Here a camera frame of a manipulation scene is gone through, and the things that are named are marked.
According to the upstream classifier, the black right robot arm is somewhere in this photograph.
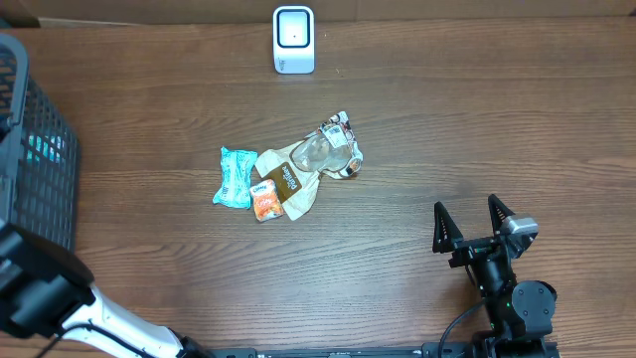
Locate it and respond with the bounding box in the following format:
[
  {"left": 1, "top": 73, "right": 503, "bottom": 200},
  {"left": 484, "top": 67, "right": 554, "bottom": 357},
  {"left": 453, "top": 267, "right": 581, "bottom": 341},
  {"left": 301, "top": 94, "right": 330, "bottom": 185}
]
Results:
[{"left": 422, "top": 194, "right": 559, "bottom": 358}]

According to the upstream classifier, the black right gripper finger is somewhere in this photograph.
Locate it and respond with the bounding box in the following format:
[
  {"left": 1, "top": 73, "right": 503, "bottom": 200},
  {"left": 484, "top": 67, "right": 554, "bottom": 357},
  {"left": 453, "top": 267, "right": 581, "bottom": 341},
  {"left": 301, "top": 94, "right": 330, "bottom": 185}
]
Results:
[
  {"left": 488, "top": 194, "right": 514, "bottom": 235},
  {"left": 432, "top": 202, "right": 464, "bottom": 254}
]

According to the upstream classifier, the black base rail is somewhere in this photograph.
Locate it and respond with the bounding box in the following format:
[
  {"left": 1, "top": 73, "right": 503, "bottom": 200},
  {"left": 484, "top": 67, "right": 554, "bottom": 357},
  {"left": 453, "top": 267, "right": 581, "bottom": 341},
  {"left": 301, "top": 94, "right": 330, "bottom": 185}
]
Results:
[{"left": 211, "top": 340, "right": 478, "bottom": 358}]

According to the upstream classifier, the white barcode scanner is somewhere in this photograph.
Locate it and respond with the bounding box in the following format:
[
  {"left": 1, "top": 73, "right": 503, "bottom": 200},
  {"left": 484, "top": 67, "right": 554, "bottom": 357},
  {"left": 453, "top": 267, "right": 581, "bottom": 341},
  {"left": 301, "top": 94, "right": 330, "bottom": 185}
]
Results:
[{"left": 272, "top": 5, "right": 315, "bottom": 75}]

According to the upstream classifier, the black mesh basket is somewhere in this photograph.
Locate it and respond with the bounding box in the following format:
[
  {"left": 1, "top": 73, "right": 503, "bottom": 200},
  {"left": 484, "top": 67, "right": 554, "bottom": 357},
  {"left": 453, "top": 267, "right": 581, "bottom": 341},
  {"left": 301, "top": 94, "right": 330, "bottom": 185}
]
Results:
[{"left": 1, "top": 34, "right": 80, "bottom": 252}]

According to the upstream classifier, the teal tissue pack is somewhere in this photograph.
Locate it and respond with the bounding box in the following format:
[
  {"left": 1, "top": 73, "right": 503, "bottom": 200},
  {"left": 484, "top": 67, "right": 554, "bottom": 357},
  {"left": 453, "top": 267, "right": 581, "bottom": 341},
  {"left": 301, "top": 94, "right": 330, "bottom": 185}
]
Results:
[{"left": 213, "top": 147, "right": 258, "bottom": 209}]

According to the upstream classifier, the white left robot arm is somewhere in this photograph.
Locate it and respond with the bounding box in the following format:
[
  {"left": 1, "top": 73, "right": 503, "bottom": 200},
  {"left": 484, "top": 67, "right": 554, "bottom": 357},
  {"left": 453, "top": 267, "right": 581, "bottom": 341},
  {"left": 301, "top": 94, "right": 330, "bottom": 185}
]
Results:
[{"left": 1, "top": 222, "right": 212, "bottom": 357}]

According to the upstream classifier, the orange tissue pack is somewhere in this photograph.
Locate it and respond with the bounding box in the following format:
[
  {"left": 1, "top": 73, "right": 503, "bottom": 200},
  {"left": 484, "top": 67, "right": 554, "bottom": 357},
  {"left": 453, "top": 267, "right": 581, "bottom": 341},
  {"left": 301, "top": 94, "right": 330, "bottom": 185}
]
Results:
[{"left": 249, "top": 179, "right": 284, "bottom": 222}]

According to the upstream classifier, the beige brown snack bag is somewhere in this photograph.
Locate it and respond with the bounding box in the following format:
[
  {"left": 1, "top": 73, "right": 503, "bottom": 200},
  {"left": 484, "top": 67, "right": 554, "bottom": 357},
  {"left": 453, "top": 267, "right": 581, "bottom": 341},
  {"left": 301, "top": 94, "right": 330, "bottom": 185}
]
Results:
[{"left": 255, "top": 111, "right": 364, "bottom": 221}]

